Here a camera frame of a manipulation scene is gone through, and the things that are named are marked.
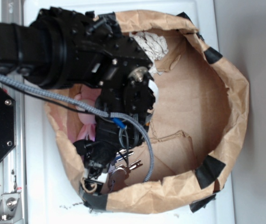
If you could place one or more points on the brown paper bag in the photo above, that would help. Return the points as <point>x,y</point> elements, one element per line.
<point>197,130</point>

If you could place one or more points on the pink plush toy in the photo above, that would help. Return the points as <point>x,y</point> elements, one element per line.
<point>86,116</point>

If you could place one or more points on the crumpled white paper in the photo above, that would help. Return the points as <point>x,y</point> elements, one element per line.
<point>154,46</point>

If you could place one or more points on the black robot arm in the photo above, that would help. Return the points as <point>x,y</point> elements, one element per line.
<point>32,60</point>

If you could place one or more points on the aluminium rail frame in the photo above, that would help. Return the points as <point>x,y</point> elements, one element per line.
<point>13,191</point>

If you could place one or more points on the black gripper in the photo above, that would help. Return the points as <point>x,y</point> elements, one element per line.
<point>113,71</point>

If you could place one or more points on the silver corner bracket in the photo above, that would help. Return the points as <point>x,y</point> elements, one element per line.
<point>11,209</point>

